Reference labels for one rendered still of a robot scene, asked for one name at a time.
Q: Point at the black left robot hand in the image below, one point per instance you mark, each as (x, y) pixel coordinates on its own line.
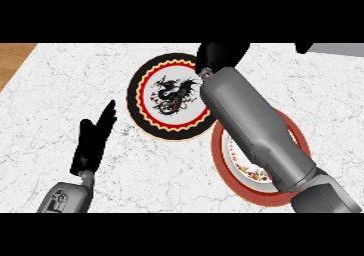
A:
(91, 140)

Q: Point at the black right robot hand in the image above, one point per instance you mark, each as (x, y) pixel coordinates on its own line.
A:
(220, 55)

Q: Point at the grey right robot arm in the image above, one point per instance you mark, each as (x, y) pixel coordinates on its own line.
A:
(261, 133)

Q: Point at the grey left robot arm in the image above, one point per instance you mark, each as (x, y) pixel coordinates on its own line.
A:
(68, 197)

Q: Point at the black dragon plate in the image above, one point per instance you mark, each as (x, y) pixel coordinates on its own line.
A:
(171, 96)

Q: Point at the red-rimmed floral plate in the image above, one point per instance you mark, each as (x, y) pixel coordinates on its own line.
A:
(239, 166)

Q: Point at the grey appliance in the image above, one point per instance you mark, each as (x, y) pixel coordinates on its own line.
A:
(338, 49)

